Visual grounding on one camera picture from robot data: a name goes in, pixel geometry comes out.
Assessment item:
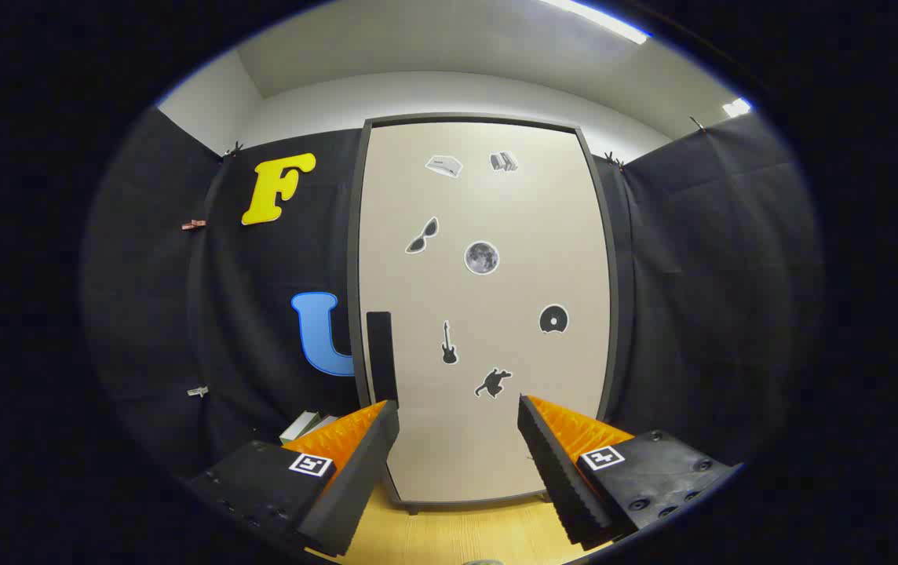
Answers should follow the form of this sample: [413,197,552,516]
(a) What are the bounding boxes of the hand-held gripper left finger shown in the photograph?
[184,399,401,558]

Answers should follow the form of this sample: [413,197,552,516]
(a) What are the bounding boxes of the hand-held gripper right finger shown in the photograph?
[517,394,739,550]

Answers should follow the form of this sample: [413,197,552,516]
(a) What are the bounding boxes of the black door handle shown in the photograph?
[366,311,400,406]

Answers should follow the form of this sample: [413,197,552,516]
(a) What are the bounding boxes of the green book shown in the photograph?
[279,410,320,446]

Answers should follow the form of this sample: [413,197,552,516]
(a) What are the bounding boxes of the grey cabinet body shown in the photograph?
[347,112,622,515]

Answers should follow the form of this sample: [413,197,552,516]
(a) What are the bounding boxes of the black backdrop cloth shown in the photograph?
[80,106,825,479]

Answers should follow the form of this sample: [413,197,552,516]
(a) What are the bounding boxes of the long ceiling light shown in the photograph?
[539,0,652,45]

